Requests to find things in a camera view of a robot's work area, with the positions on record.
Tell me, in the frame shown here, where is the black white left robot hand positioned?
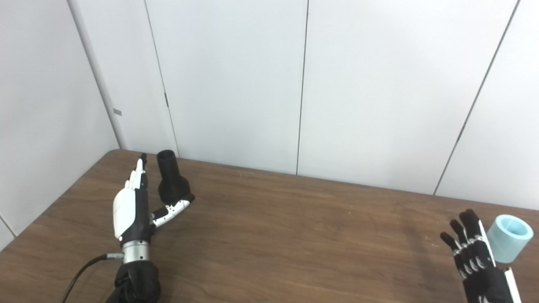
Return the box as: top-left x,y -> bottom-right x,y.
113,153 -> 196,245

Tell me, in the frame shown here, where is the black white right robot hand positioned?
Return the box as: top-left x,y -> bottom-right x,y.
440,209 -> 523,303

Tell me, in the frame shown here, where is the light-blue hose piece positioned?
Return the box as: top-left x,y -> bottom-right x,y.
486,214 -> 534,264

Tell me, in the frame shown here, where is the black flared nozzle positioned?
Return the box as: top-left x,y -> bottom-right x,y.
156,149 -> 192,207

